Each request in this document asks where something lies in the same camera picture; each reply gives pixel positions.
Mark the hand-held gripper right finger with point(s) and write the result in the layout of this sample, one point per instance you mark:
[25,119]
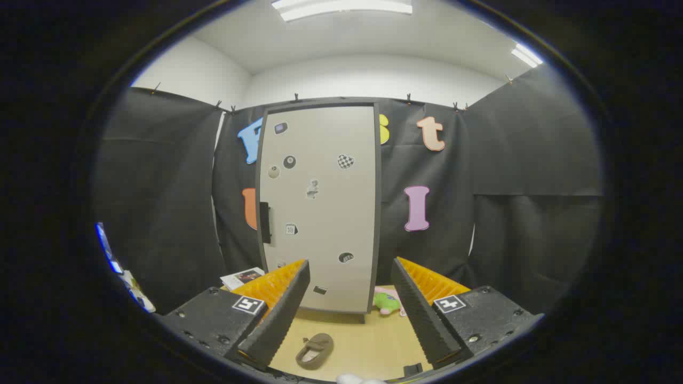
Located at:
[421,320]

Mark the grey shoe cabinet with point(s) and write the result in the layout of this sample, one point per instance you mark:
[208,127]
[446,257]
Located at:
[378,213]

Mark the white printed box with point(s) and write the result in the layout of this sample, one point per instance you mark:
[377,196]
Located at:
[137,292]

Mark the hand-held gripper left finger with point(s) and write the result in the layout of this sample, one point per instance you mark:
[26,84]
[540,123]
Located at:
[277,320]

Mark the black backdrop cloth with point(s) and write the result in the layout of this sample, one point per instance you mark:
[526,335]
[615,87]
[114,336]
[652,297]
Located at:
[160,202]

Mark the small ceiling light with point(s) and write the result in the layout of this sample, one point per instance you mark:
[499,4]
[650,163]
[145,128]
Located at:
[526,55]

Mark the long ceiling light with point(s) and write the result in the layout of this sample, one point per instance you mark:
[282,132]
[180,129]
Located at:
[341,7]

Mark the stack of books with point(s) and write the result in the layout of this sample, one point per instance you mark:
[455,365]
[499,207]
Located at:
[243,277]

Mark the pink and green plush toy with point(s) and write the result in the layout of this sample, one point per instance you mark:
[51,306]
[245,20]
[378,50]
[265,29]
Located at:
[387,302]

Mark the brown fuzzy shoe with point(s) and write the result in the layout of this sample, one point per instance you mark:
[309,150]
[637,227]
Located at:
[315,350]

